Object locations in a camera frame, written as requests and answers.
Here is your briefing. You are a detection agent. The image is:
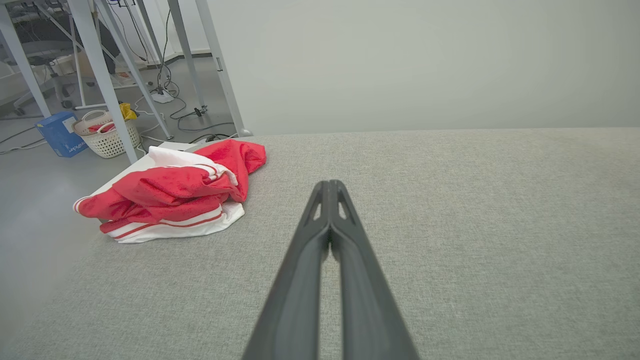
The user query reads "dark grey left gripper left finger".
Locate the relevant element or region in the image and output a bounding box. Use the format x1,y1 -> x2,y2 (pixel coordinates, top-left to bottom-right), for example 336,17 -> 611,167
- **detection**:
242,180 -> 332,360

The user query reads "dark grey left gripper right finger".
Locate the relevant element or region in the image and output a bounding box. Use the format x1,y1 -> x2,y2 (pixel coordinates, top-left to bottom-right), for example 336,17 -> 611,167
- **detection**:
330,180 -> 420,360

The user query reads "red and white shirt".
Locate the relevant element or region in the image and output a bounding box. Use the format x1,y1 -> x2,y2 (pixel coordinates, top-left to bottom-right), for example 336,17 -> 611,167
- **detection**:
73,139 -> 267,244

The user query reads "grey metal partition leg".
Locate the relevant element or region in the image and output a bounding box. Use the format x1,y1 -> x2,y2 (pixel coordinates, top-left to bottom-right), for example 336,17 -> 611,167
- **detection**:
195,0 -> 253,137

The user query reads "white plastic laundry basket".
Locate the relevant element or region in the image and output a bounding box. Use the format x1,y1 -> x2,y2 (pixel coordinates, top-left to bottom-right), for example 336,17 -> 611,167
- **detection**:
72,110 -> 142,159

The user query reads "blue cardboard box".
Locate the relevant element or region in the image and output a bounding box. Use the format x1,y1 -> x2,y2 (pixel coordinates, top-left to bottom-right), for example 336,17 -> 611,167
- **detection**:
35,111 -> 88,158

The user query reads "bystander dark trouser leg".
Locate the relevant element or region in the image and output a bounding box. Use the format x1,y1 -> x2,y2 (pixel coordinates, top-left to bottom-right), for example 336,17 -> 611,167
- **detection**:
97,17 -> 133,85

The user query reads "grey office chair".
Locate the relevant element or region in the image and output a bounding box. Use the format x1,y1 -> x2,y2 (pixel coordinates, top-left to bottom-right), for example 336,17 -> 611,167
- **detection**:
11,0 -> 77,117

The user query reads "black floor cable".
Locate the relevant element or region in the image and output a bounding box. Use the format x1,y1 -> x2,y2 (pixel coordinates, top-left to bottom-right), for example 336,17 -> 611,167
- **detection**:
107,0 -> 236,144

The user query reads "white metal desk frame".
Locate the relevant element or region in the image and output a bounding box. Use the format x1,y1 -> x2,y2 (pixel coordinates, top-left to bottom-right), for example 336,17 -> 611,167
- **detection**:
0,0 -> 208,164

